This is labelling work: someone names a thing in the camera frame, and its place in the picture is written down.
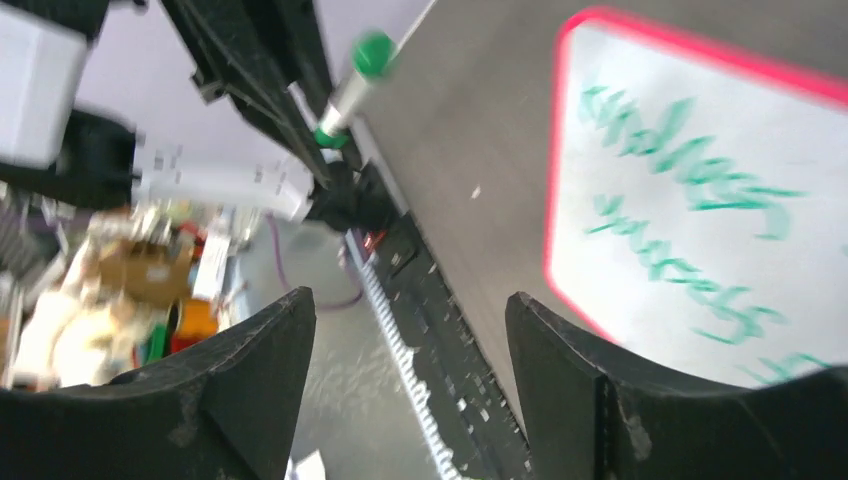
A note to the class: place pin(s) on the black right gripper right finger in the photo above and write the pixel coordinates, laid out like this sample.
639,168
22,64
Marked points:
594,410

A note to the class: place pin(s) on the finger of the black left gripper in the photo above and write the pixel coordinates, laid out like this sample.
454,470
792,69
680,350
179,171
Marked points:
252,51

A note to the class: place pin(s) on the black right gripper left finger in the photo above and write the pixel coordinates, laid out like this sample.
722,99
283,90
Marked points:
224,408

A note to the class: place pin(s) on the green whiteboard marker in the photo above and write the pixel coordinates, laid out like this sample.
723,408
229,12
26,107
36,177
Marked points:
371,59

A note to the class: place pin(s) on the red-framed whiteboard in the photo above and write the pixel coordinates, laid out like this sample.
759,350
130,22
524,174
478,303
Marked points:
697,210

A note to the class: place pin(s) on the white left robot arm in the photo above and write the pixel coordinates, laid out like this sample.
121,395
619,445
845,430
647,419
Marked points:
138,139

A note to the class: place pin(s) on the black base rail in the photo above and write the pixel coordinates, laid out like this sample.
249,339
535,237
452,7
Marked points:
474,418

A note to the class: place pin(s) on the slotted cable duct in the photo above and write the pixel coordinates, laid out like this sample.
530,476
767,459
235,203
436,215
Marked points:
402,356

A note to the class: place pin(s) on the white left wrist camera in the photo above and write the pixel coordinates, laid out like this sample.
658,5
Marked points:
41,69

